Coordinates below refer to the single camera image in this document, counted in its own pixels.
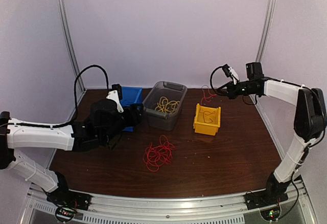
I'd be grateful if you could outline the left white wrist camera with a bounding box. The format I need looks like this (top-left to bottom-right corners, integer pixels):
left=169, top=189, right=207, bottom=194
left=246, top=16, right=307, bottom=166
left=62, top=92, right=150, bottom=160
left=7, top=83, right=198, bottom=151
left=106, top=84, right=124, bottom=113

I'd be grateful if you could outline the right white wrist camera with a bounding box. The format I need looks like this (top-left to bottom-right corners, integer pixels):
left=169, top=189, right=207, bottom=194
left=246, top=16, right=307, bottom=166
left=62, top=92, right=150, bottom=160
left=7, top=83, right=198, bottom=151
left=222, top=64, right=240, bottom=85

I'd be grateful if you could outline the yellow plastic bin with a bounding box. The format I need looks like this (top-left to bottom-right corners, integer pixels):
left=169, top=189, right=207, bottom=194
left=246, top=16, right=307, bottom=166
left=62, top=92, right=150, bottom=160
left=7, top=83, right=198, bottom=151
left=193, top=103, right=221, bottom=136

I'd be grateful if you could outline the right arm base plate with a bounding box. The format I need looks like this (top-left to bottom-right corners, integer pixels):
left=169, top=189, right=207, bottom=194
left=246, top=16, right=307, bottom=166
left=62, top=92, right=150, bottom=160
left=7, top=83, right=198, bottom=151
left=244, top=190, right=289, bottom=210

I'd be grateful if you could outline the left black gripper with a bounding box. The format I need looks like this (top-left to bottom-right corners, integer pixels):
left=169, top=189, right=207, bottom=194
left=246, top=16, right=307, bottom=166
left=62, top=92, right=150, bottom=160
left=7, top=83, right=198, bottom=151
left=102, top=103, right=144, bottom=144

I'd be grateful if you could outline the grey transparent plastic tub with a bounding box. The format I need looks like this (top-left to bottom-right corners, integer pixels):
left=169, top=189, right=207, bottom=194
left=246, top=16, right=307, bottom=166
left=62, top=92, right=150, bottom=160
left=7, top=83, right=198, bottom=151
left=143, top=81, right=188, bottom=131

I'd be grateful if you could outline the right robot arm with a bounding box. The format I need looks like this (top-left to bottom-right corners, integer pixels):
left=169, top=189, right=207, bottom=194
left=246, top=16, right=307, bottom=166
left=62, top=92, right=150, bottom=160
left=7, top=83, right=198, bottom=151
left=212, top=62, right=326, bottom=205

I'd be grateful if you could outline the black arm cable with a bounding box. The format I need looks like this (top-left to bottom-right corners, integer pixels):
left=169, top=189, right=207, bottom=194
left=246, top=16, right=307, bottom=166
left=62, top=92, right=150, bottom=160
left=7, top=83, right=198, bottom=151
left=0, top=64, right=110, bottom=130
left=209, top=66, right=259, bottom=106

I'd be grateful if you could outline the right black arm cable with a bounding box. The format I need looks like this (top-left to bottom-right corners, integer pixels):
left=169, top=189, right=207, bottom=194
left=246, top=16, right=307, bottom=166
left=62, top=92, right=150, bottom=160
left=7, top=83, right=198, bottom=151
left=209, top=66, right=259, bottom=106

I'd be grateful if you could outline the aluminium front rail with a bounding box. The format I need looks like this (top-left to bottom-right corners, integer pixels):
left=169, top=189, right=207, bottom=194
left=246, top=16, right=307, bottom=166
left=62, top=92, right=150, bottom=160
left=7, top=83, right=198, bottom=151
left=24, top=177, right=314, bottom=224

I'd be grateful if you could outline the right aluminium frame post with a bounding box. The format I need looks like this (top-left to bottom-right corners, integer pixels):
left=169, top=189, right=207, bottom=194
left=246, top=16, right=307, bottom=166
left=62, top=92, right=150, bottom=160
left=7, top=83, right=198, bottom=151
left=255, top=0, right=277, bottom=62

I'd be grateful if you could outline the blue plastic bin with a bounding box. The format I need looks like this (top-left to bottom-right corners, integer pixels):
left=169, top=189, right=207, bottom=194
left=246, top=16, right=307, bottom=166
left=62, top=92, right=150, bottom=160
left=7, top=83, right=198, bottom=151
left=119, top=86, right=143, bottom=132

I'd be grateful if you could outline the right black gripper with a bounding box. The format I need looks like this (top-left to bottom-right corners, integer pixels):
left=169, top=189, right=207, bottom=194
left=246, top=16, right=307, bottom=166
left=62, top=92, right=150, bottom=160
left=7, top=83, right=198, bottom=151
left=218, top=80, right=256, bottom=99

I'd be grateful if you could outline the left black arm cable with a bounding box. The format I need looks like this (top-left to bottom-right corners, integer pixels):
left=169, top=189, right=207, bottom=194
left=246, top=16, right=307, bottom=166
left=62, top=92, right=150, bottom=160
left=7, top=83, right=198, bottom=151
left=0, top=64, right=110, bottom=130

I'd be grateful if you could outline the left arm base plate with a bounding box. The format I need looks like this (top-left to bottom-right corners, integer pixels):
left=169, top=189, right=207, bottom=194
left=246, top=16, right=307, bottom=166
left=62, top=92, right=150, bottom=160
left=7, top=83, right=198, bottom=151
left=45, top=191, right=91, bottom=211

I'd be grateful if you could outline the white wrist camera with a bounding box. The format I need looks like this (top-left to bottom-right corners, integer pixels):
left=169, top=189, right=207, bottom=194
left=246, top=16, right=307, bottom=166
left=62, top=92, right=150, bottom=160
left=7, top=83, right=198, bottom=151
left=222, top=64, right=240, bottom=85
left=106, top=84, right=124, bottom=113

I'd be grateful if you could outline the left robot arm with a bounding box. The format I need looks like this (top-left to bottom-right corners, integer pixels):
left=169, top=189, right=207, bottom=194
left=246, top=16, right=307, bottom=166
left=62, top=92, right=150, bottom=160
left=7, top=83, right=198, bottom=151
left=1, top=99, right=144, bottom=206

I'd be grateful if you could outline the yellow cable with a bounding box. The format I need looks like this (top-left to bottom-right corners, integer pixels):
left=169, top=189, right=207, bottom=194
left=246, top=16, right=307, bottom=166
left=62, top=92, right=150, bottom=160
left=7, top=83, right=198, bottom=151
left=154, top=96, right=181, bottom=114

